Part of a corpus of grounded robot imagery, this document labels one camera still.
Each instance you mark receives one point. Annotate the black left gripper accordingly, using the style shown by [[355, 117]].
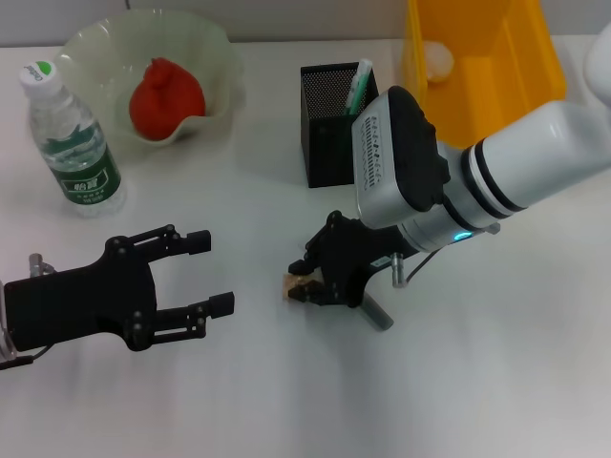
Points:
[[71, 305]]

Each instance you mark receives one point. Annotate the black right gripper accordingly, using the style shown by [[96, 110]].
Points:
[[353, 257]]

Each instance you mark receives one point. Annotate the tan eraser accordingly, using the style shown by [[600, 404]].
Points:
[[292, 281]]

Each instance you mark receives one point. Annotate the grey pen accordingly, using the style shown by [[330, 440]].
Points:
[[379, 315]]

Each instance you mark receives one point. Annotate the clear green-label water bottle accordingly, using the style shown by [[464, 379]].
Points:
[[81, 162]]

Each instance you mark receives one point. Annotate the mint green utility knife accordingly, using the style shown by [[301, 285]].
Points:
[[358, 88]]

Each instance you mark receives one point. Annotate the white paper ball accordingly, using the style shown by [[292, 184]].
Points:
[[438, 62]]

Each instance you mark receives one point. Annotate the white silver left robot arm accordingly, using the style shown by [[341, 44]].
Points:
[[4, 334]]

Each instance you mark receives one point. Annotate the black mesh pen holder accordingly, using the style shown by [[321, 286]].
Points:
[[329, 152]]

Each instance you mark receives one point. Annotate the pale green glass fruit plate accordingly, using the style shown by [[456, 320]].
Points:
[[110, 62]]

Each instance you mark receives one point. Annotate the yellow plastic bin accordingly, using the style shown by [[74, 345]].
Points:
[[501, 86]]

